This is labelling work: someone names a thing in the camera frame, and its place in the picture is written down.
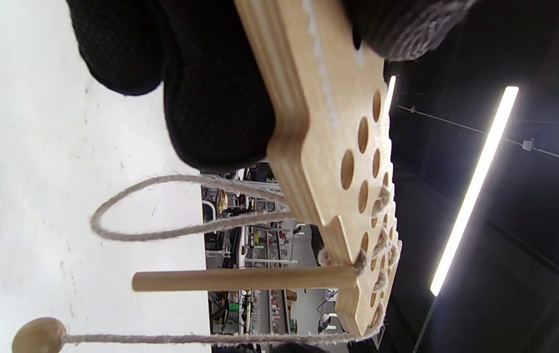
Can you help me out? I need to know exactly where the person's left hand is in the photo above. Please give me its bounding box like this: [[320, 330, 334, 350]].
[[66, 0, 478, 175]]

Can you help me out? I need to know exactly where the wooden crocodile lacing toy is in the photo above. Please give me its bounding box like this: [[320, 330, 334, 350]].
[[234, 0, 402, 339]]

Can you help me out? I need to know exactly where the wooden lacing needle stick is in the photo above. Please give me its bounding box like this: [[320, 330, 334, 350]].
[[132, 266, 358, 293]]

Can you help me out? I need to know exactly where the beige lacing rope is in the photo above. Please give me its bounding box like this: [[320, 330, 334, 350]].
[[61, 174, 402, 346]]

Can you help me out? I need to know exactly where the round wooden bead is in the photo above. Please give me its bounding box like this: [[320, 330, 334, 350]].
[[11, 317, 68, 353]]

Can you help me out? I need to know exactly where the short white ceiling light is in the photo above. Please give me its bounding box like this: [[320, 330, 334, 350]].
[[382, 75, 397, 118]]

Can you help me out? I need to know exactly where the long white ceiling light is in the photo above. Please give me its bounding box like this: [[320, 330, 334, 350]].
[[430, 86, 520, 297]]

